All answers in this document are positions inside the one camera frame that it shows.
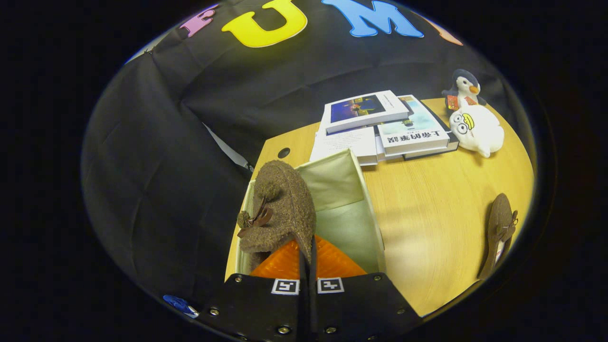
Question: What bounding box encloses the brown fuzzy shoe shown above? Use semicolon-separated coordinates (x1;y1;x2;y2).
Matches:
236;160;317;271
477;192;519;281

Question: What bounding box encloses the white round plush toy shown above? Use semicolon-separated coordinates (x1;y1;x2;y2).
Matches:
448;104;505;158

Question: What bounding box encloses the plain white book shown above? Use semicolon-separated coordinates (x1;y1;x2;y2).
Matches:
309;124;380;167

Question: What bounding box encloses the book with dark blue picture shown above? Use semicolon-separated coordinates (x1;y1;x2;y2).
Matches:
324;90;410;134

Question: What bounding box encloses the book with pale sky cover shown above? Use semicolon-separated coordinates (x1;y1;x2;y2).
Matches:
378;95;451;155

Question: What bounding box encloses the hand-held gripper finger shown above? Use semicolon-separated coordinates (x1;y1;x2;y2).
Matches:
197;237;307;342
309;235;423;342

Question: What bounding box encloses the beige fabric storage box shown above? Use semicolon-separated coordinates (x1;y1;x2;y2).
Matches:
235;148;386;276

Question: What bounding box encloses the black backdrop cloth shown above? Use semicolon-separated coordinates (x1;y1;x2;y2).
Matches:
81;0;528;304

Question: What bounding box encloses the black book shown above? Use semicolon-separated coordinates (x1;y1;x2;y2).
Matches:
404;97;460;160

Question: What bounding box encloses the grey penguin plush toy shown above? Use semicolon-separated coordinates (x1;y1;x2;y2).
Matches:
441;69;487;111

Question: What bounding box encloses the blue white label tag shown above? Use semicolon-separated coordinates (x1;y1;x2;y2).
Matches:
163;294;200;319

